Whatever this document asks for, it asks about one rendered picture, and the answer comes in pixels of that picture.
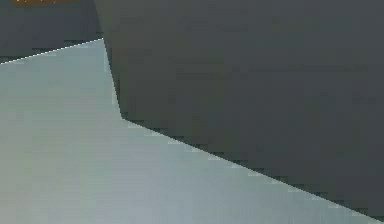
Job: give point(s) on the brown framed wall picture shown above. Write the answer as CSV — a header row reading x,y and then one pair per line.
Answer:
x,y
46,1

